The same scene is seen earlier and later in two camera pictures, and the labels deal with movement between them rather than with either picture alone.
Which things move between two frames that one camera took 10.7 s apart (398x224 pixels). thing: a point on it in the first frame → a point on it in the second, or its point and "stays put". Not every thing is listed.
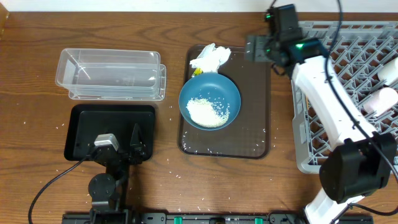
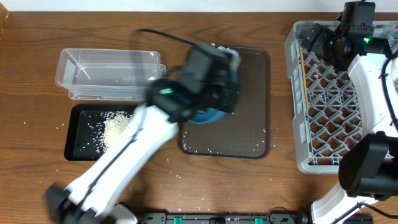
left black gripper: (119, 156) → (224, 90)
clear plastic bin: (109, 73) stays put
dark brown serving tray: (248, 137) stays put
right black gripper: (263, 45) → (324, 37)
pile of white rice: (207, 114) → (104, 132)
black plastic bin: (87, 121) stays put
